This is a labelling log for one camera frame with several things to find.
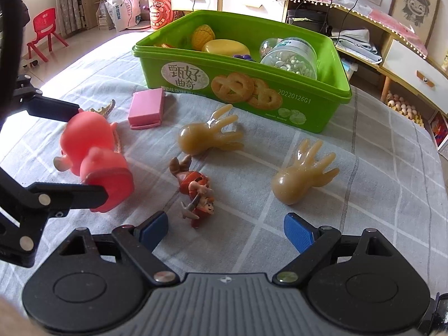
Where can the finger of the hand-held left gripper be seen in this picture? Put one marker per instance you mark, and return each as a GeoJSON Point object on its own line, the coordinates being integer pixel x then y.
{"type": "Point", "coordinates": [52, 109]}
{"type": "Point", "coordinates": [77, 196]}

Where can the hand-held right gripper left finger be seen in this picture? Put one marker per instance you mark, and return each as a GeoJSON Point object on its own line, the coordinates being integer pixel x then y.
{"type": "Point", "coordinates": [155, 229]}

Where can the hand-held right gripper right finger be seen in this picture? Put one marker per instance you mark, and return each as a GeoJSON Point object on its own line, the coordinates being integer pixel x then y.
{"type": "Point", "coordinates": [297, 236]}

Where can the pink pig toy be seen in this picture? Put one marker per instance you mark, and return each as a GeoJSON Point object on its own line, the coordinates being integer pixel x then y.
{"type": "Point", "coordinates": [91, 140]}

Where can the green plastic box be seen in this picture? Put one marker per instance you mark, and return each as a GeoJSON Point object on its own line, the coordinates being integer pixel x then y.
{"type": "Point", "coordinates": [308, 112]}

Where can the toy corn cob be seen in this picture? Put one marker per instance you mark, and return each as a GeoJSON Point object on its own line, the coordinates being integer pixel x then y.
{"type": "Point", "coordinates": [203, 36]}

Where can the clear jar of beads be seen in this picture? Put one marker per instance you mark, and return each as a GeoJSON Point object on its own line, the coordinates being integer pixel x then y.
{"type": "Point", "coordinates": [294, 56]}

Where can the yellow plastic bowl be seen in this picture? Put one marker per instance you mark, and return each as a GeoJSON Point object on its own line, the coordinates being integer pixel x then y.
{"type": "Point", "coordinates": [224, 47]}

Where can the purple toy grapes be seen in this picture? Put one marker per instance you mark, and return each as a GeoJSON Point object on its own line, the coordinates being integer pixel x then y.
{"type": "Point", "coordinates": [241, 57]}

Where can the dark slipper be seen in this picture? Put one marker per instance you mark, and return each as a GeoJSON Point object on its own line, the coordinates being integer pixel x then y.
{"type": "Point", "coordinates": [31, 63]}

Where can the red plastic chair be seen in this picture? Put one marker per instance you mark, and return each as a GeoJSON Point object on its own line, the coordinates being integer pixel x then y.
{"type": "Point", "coordinates": [43, 22]}

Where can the tan octopus toy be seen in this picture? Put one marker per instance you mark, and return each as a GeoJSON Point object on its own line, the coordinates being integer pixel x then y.
{"type": "Point", "coordinates": [192, 140]}
{"type": "Point", "coordinates": [290, 185]}

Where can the beige starfish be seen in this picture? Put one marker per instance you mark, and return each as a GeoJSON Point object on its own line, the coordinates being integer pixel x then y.
{"type": "Point", "coordinates": [106, 109]}

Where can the grey checked blanket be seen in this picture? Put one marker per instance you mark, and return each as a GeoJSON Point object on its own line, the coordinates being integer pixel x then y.
{"type": "Point", "coordinates": [350, 217]}

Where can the small cartoon figurine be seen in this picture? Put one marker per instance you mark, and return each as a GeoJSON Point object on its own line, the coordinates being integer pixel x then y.
{"type": "Point", "coordinates": [194, 185]}

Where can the patterned curtain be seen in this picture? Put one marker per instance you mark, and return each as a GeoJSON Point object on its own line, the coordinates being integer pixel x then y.
{"type": "Point", "coordinates": [66, 3]}

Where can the pink rectangular box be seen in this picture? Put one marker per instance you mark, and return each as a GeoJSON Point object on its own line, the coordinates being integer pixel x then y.
{"type": "Point", "coordinates": [145, 108]}

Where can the white plastic sack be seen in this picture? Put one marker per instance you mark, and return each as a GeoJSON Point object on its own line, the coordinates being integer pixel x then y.
{"type": "Point", "coordinates": [119, 12]}

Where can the red printed bucket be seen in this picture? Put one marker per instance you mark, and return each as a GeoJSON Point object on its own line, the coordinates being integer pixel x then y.
{"type": "Point", "coordinates": [159, 12]}

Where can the yellow egg tray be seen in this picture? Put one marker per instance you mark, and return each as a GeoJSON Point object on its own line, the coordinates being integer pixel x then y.
{"type": "Point", "coordinates": [402, 106]}

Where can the pile of folded cloths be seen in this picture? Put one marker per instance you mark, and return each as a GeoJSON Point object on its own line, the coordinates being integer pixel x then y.
{"type": "Point", "coordinates": [353, 42]}

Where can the black bag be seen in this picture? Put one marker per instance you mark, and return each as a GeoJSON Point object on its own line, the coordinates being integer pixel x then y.
{"type": "Point", "coordinates": [308, 19]}

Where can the framed cartoon picture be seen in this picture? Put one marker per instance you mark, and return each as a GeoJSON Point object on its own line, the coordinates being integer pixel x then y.
{"type": "Point", "coordinates": [414, 3]}

